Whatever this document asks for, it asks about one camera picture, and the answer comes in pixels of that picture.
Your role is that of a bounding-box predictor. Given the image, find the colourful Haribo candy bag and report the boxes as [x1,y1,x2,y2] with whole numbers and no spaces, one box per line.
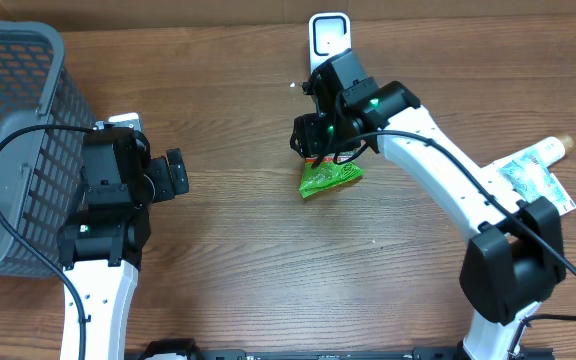
[299,155,363,198]

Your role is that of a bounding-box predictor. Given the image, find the teal tissue packet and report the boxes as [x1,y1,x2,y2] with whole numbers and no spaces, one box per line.
[498,153,566,203]

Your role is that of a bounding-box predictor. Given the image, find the white tube with gold cap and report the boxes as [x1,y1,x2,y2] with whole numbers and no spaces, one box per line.
[483,134,575,172]

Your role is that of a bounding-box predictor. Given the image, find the white Hansaplast plaster box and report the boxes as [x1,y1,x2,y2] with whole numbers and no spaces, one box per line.
[548,173,576,216]

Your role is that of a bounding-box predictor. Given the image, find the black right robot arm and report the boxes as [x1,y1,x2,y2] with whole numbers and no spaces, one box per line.
[290,48,566,359]

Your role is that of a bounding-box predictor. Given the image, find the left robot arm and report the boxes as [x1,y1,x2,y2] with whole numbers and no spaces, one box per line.
[57,124,189,359]

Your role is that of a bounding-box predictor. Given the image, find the white barcode scanner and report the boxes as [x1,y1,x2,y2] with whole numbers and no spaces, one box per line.
[308,12,352,73]

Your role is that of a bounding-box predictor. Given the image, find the grey plastic shopping basket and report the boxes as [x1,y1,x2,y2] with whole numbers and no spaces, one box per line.
[0,21,96,277]

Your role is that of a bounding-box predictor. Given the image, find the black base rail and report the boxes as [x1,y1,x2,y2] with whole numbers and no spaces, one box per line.
[125,338,555,360]

